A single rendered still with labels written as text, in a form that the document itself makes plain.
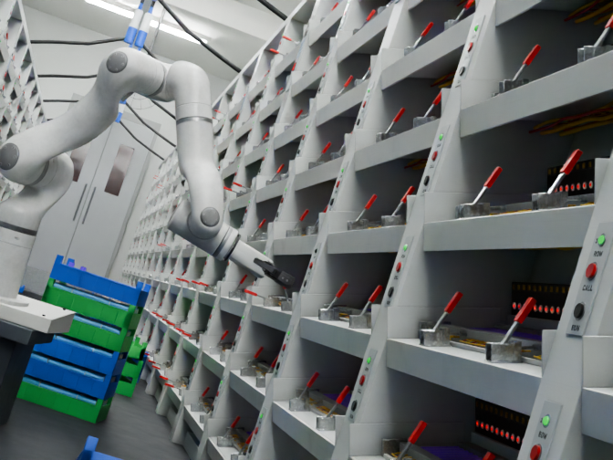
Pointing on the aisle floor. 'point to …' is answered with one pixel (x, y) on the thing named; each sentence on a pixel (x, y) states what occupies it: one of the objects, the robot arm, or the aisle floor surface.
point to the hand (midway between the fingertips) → (285, 279)
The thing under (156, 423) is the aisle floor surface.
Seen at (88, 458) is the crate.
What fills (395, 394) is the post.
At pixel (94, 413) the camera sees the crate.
